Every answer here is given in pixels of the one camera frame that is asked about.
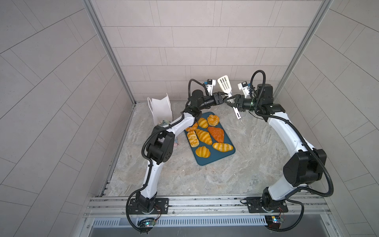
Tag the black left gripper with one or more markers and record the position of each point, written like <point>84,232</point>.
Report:
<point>213,98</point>

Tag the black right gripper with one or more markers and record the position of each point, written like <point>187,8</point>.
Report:
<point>240,98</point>

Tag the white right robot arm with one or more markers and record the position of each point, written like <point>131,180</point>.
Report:
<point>306,168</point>

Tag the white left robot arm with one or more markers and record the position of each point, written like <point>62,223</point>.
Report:
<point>158,148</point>

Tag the round knotted fake bun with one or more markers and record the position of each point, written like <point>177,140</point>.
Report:
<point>213,120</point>

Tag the small striped fake bun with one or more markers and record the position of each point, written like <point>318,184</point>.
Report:
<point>202,122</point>

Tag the reddish brown fake croissant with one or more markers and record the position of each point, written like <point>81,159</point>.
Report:
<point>217,133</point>

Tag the long fake croissant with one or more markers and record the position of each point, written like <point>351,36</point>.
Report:
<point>204,136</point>

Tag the twisted fake bread roll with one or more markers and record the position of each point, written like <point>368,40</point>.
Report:
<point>222,147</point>

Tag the ridged fake bread loaf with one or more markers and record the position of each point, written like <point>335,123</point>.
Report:
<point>192,138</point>

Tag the shell shaped fake bun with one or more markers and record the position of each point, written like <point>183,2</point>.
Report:
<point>203,152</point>

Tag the dark teal plastic tray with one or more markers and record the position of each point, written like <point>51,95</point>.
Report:
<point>215,155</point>

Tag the right green circuit board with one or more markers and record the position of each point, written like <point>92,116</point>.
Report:
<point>273,221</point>

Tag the green circuit board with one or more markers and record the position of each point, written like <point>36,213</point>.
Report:
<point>147,222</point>
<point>273,221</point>

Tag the left green circuit board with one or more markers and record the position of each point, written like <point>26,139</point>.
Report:
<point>147,222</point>

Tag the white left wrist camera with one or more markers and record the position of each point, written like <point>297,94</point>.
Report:
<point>209,84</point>

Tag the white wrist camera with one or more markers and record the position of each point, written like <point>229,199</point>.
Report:
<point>209,84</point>
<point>245,88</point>

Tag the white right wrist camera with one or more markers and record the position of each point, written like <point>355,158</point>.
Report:
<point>245,88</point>

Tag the fake ring donut bread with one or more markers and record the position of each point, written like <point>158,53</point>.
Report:
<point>192,128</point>

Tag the floral paper bag white handles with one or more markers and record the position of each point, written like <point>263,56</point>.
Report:
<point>161,110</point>

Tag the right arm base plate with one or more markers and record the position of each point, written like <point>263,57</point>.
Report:
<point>265,205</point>

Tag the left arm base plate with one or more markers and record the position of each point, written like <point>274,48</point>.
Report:
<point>156,206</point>

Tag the aluminium corner post right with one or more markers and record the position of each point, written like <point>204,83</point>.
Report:
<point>319,16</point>

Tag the aluminium corner post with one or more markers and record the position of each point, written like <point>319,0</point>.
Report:
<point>319,16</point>
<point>89,7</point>

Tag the aluminium corner post left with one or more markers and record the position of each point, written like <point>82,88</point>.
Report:
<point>89,7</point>

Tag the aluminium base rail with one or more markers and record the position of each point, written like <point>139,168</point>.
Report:
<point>206,211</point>

